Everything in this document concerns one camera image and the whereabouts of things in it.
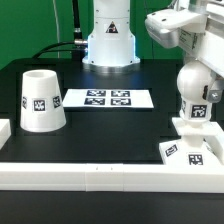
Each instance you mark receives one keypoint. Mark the white fence left wall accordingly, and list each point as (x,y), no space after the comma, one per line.
(5,131)

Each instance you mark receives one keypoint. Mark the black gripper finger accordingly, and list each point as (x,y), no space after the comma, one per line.
(213,91)

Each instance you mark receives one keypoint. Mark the white fence wall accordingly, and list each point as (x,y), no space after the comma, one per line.
(110,177)
(5,131)

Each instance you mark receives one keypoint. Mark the white marker card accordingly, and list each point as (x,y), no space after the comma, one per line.
(108,98)

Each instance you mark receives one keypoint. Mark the white lamp shade cone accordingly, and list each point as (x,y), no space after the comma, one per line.
(41,102)

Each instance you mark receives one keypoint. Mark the white lamp base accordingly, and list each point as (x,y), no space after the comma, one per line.
(199,144)

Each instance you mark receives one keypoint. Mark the white fence front wall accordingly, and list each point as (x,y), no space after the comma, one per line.
(110,177)

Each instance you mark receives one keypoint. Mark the white lamp bulb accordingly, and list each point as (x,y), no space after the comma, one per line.
(192,80)

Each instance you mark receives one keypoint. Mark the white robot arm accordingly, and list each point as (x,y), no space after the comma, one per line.
(111,45)

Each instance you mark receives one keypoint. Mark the black pole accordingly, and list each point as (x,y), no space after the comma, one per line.
(77,29)

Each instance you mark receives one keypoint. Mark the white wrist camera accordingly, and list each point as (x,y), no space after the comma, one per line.
(164,26)

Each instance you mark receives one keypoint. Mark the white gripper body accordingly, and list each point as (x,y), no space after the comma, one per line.
(207,46)

